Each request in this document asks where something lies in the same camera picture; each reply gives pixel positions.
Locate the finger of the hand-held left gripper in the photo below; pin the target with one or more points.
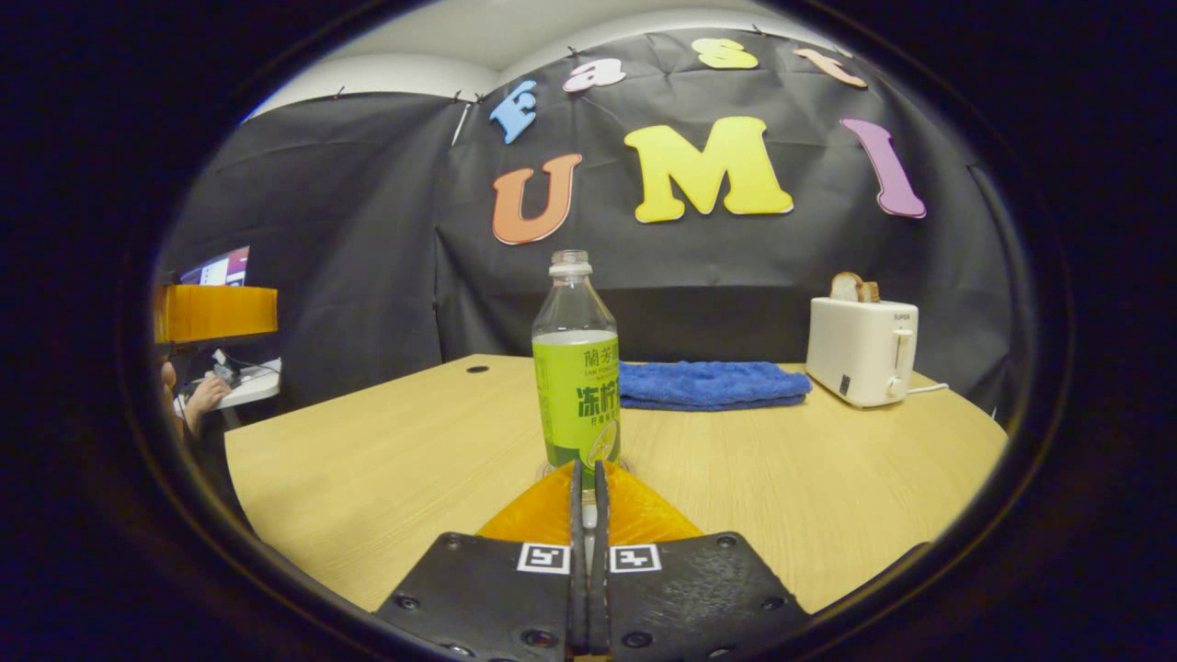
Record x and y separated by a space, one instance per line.
221 313

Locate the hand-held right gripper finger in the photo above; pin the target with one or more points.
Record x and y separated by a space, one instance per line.
577 588
599 588

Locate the white teacup lid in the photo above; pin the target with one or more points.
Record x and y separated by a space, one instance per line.
589 542

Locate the green label water bottle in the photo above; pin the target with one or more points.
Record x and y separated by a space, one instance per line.
575 395

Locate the computer monitor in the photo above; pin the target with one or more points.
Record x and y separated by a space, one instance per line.
221 269

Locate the white desk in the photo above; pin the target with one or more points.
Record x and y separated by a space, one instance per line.
257 384

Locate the black backdrop cloth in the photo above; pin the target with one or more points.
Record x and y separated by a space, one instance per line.
368 230

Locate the blue towel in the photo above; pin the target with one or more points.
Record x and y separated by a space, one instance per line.
708 384

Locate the white toaster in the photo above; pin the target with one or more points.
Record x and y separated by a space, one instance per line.
855 349

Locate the bread slice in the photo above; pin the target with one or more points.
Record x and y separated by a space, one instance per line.
846 287

